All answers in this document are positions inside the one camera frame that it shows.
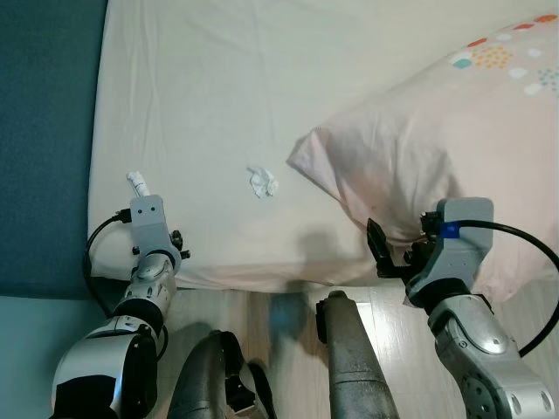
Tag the white pen-shaped tube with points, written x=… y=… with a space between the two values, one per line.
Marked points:
x=137 y=183

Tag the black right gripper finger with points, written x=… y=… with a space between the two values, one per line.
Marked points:
x=381 y=249

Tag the pink pillow with dot print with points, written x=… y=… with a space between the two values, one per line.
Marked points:
x=454 y=148

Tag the dark teal upholstered headboard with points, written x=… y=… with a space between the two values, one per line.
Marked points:
x=44 y=131

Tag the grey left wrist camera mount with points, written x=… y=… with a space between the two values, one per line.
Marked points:
x=150 y=223

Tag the white tissue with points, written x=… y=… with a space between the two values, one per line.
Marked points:
x=262 y=182

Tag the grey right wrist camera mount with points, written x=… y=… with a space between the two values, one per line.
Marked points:
x=463 y=249

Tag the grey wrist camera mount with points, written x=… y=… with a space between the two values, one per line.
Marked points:
x=463 y=249
x=150 y=223

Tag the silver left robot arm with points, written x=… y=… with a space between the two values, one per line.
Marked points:
x=113 y=358

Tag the grey right robot leg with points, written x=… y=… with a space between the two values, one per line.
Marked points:
x=349 y=367

